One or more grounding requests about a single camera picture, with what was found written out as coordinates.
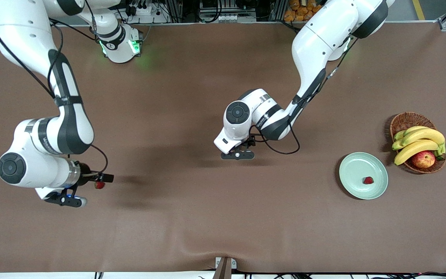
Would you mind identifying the pale green plate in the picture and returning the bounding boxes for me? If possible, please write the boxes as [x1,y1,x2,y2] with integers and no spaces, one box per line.
[339,152,389,200]

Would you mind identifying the brown table cover mat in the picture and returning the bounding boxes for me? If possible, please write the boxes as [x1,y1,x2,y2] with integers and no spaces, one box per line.
[0,21,446,274]

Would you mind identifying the white socket bar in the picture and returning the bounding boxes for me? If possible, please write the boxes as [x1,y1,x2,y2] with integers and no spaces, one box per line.
[200,14,257,22]

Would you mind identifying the orange bread rolls pile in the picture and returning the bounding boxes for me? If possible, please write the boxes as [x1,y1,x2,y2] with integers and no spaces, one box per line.
[284,0,318,22]

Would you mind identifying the greenish yellow banana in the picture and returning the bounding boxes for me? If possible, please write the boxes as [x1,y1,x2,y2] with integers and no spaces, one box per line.
[393,126,432,141]

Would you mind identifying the white power strip with plugs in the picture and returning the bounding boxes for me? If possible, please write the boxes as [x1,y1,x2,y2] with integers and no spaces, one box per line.
[124,3,169,24]

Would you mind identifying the brown wicker basket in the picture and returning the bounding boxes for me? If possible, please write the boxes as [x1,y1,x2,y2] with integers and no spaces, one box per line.
[389,112,446,174]

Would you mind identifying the red apple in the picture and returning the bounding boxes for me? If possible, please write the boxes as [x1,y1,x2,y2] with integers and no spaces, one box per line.
[412,151,436,169]

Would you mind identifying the large yellow banana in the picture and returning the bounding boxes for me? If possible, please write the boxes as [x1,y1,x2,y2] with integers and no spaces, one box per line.
[392,128,446,152]

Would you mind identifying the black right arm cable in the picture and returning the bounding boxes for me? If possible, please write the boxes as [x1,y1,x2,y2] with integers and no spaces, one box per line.
[0,0,109,179]

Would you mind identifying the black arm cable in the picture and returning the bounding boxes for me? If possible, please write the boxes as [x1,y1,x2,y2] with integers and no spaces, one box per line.
[248,37,359,155]
[0,0,109,179]

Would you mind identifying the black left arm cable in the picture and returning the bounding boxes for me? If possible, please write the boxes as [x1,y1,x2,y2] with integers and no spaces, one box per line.
[248,37,359,155]

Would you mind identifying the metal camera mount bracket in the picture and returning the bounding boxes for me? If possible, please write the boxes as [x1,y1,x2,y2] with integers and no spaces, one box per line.
[212,257,237,279]

